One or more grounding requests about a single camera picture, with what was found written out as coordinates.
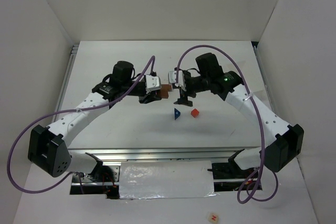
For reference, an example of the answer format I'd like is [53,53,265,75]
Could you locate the purple cable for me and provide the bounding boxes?
[177,45,279,205]
[6,56,156,195]

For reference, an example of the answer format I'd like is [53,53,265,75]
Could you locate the white perforated plastic basket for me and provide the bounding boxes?
[237,60,268,102]

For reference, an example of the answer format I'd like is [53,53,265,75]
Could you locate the aluminium rail frame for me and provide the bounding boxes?
[40,41,292,163]

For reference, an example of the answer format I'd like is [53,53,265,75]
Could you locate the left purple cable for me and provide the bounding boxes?
[6,56,156,195]

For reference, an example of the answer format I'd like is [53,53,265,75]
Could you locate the blue triangle wood block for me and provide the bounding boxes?
[174,108,181,120]

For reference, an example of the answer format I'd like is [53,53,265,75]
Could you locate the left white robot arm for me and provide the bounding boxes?
[28,61,161,177]

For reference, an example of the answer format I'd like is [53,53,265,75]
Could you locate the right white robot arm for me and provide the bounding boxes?
[168,53,304,173]

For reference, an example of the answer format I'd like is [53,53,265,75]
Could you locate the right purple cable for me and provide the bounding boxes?
[177,45,279,205]

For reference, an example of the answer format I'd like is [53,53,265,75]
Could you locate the brown arch wood block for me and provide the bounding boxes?
[160,84,172,99]

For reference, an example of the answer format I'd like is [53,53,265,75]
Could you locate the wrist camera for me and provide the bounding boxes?
[168,70,186,90]
[145,74,162,93]

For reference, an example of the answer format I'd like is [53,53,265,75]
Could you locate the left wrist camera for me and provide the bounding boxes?
[145,74,162,93]

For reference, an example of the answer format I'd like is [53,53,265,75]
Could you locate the silver foil sheet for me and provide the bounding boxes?
[119,161,216,199]

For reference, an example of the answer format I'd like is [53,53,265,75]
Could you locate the red cube wood block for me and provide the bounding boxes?
[191,109,199,118]

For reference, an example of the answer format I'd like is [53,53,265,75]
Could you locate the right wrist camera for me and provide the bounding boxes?
[168,70,186,90]

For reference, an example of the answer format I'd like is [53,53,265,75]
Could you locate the small letter N tile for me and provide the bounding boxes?
[207,212,219,224]

